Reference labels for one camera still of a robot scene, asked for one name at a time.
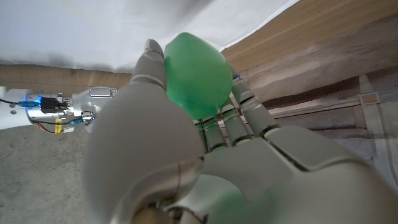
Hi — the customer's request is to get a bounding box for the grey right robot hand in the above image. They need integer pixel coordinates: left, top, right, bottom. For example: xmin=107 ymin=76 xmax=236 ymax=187
xmin=72 ymin=86 xmax=119 ymax=134

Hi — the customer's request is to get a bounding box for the white cloth napkin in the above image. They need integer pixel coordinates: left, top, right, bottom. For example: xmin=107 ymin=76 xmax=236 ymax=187
xmin=0 ymin=0 xmax=301 ymax=74

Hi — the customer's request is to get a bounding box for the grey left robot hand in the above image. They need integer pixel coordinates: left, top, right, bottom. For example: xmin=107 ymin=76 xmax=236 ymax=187
xmin=82 ymin=39 xmax=398 ymax=224

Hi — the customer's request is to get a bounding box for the printed sofa room backdrop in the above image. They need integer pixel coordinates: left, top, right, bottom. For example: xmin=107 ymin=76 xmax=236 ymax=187
xmin=239 ymin=15 xmax=398 ymax=194

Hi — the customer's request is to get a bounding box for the green ball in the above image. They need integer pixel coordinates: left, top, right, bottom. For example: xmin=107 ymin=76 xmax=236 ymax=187
xmin=164 ymin=32 xmax=234 ymax=121

